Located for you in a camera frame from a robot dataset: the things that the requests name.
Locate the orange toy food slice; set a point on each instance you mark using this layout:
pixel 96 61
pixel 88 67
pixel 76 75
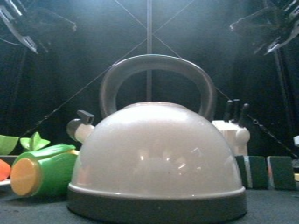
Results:
pixel 4 169

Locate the green block white side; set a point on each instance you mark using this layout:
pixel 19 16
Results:
pixel 282 172
pixel 257 172

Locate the white toy knife block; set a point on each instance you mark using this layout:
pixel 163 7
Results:
pixel 234 135

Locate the black frame post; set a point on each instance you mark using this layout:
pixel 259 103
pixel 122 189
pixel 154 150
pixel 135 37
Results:
pixel 283 96

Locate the white tray black inside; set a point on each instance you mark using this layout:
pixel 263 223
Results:
pixel 7 159

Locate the oval green toy leaf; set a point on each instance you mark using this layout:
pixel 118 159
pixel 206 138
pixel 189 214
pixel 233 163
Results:
pixel 7 144

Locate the grey vertical frame pole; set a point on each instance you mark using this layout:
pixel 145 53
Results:
pixel 149 43

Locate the green toy cup yellow lid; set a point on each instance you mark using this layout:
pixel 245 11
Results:
pixel 47 175

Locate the star-shaped green toy leaf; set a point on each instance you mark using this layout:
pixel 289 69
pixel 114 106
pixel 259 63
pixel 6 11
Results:
pixel 35 142

